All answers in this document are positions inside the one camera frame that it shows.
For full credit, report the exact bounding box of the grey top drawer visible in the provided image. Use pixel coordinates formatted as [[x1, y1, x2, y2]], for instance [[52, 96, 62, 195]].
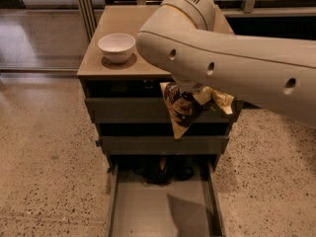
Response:
[[85, 97, 244, 123]]

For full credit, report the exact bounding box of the grey middle drawer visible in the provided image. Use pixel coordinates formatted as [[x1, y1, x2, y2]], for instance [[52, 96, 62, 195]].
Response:
[[101, 135, 229, 155]]

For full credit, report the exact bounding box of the white ceramic bowl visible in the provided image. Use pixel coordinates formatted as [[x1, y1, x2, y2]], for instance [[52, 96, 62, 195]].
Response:
[[98, 33, 135, 64]]

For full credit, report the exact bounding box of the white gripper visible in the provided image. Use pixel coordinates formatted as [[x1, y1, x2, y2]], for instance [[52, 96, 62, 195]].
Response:
[[173, 76, 234, 115]]

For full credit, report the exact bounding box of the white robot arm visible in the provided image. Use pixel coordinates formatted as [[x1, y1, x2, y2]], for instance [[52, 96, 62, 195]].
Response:
[[136, 0, 316, 127]]

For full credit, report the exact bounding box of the grey bottom drawer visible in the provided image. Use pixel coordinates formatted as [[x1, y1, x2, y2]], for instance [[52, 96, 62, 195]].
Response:
[[105, 158, 226, 237]]

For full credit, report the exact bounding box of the grey drawer cabinet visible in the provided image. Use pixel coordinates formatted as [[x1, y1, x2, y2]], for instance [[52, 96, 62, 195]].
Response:
[[76, 4, 245, 237]]

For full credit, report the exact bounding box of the grey drawer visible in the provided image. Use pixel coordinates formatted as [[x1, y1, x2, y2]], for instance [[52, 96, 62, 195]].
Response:
[[105, 158, 226, 237], [85, 97, 244, 123], [101, 135, 229, 155]]

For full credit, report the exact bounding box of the brown chip bag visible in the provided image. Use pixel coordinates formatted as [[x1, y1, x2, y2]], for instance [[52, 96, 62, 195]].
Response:
[[160, 82, 211, 139]]

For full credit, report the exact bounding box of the metal window railing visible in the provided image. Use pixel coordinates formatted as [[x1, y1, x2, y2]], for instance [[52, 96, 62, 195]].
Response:
[[78, 0, 316, 40]]

